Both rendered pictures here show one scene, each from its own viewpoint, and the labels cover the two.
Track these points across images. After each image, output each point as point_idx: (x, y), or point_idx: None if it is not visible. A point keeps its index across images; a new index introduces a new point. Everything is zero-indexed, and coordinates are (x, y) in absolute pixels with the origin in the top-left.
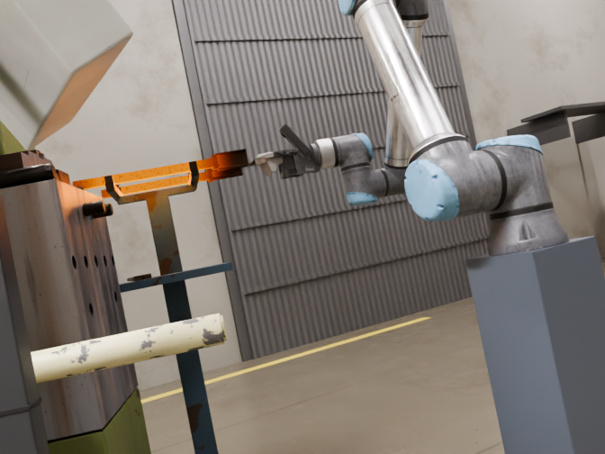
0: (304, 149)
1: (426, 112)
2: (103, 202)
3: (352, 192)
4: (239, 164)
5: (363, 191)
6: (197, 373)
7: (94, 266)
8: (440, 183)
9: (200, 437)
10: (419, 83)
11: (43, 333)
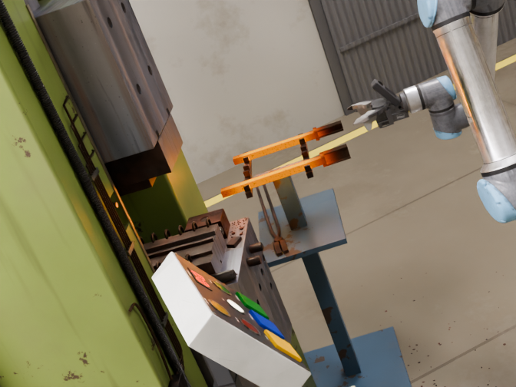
0: (395, 101)
1: (494, 138)
2: (259, 257)
3: (438, 131)
4: (342, 157)
5: (448, 131)
6: (326, 289)
7: (260, 292)
8: (502, 209)
9: (333, 325)
10: (488, 110)
11: None
